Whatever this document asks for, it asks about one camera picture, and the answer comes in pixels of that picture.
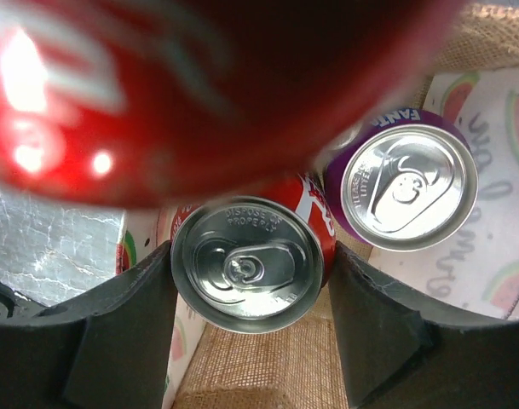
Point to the red cola can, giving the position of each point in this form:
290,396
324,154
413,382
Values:
255,264

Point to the purple Fanta can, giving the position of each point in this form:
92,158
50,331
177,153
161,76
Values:
406,182

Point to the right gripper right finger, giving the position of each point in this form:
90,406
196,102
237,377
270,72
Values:
402,349

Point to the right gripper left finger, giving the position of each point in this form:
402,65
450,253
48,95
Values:
106,348

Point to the burlap canvas watermelon bag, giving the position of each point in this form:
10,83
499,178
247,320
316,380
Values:
299,366

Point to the glass cola bottle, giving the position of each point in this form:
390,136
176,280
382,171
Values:
137,104

